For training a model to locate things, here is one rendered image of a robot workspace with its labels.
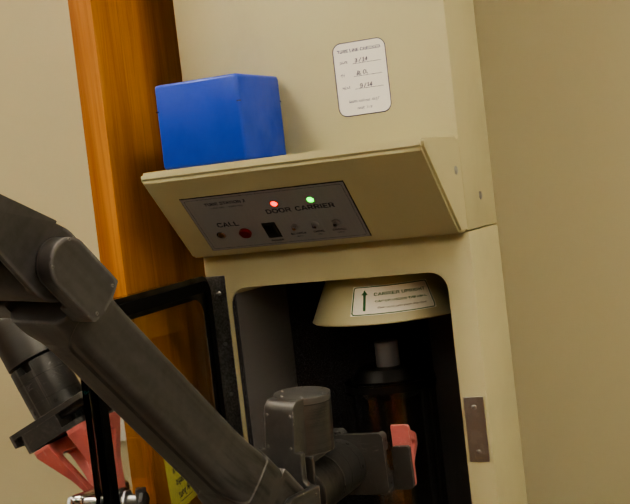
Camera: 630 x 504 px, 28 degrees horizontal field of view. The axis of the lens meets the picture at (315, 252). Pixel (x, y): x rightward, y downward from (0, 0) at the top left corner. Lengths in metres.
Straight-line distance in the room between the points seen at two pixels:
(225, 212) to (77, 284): 0.43
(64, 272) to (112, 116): 0.51
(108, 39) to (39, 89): 0.67
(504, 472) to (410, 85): 0.43
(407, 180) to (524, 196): 0.52
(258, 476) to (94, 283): 0.29
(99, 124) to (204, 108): 0.14
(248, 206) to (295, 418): 0.25
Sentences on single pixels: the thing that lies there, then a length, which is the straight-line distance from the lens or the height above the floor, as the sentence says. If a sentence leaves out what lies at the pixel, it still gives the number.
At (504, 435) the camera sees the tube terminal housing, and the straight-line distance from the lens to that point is 1.40.
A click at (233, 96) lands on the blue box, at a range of 1.30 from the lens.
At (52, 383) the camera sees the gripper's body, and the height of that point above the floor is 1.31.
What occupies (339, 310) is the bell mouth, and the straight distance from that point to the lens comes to 1.41.
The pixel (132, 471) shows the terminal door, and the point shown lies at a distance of 1.24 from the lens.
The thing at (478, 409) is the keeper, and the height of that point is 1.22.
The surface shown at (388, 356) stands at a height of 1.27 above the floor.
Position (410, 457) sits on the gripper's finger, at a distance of 1.34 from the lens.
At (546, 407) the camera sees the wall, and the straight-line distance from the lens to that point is 1.78.
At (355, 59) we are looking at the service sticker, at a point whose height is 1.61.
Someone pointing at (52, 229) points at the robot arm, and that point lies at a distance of 0.94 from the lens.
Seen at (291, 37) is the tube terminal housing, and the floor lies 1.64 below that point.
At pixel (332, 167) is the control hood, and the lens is 1.25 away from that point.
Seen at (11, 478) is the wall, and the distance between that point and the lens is 2.23.
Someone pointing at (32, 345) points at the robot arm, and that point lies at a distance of 1.28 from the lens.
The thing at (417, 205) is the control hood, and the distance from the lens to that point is 1.27.
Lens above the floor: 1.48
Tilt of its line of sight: 3 degrees down
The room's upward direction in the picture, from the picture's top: 7 degrees counter-clockwise
